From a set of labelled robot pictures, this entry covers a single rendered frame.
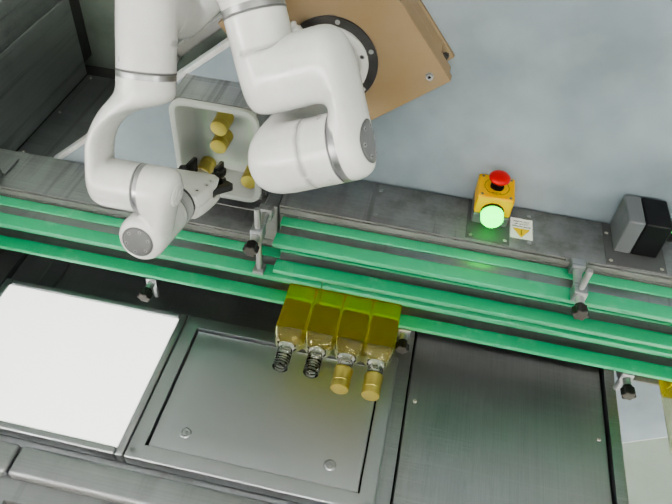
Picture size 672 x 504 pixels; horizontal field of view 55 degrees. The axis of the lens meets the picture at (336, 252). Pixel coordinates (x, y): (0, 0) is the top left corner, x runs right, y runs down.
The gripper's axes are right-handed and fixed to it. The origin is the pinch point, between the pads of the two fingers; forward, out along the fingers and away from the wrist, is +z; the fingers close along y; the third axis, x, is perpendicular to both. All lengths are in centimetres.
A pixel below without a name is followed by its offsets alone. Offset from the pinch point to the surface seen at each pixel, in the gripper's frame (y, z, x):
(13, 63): -72, 48, -1
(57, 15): -72, 71, 7
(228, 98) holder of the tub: 3.0, 4.7, 13.0
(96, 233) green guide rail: -24.1, -0.9, -18.0
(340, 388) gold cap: 32.6, -20.7, -29.0
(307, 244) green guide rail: 21.4, -3.8, -10.4
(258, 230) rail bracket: 12.3, -5.8, -7.9
